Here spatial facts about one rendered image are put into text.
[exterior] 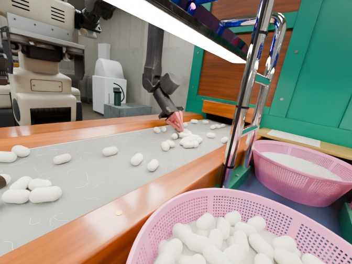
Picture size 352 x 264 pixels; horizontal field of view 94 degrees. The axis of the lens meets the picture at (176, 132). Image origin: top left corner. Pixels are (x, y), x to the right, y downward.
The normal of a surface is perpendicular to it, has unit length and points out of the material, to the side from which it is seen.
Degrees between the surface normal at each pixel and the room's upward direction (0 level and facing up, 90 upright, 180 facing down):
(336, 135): 90
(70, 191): 0
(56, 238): 0
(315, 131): 90
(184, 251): 0
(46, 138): 45
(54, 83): 98
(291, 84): 90
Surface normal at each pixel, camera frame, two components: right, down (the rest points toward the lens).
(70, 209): 0.12, -0.95
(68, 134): 0.62, -0.48
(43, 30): 0.80, 0.26
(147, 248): 0.95, -0.11
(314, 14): -0.64, 0.14
